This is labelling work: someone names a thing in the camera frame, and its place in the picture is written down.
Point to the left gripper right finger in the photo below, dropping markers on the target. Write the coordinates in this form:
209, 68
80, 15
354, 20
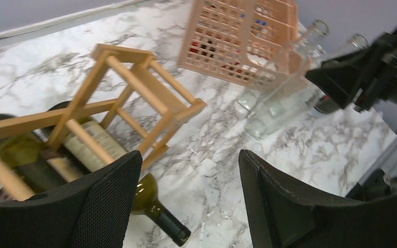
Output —
283, 211

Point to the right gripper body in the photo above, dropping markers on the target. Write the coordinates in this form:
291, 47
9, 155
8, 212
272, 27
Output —
378, 80

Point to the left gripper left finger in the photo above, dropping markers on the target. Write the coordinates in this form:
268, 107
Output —
92, 211

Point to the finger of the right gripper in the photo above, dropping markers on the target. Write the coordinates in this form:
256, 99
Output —
340, 78

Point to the clear tall glass bottle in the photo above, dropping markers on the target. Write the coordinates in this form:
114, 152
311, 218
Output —
288, 96

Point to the dark wine bottle black neck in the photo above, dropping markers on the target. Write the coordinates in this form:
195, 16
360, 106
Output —
28, 166

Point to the wooden wine rack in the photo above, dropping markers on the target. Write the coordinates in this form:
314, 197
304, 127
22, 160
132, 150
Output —
144, 75

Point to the clear round glass bottle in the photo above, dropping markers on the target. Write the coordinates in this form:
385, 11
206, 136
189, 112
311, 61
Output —
324, 106

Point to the orange plastic file organizer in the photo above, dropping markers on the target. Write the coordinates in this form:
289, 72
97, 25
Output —
230, 40

